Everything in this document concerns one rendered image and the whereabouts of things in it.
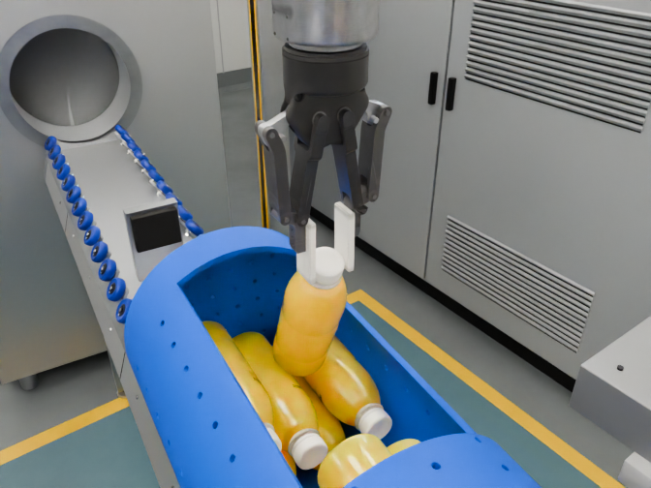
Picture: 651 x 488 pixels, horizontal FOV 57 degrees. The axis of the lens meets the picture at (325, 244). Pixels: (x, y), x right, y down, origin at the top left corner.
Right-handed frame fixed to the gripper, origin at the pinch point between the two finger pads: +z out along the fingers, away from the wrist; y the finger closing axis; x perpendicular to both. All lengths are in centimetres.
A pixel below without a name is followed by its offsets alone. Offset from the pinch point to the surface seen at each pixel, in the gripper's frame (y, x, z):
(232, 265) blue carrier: 3.9, -18.3, 11.9
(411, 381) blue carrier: -8.0, 6.2, 17.9
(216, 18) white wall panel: -153, -459, 66
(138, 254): 9, -58, 30
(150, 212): 6, -58, 22
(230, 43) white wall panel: -164, -461, 87
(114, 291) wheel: 16, -51, 32
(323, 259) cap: 0.3, 0.0, 1.8
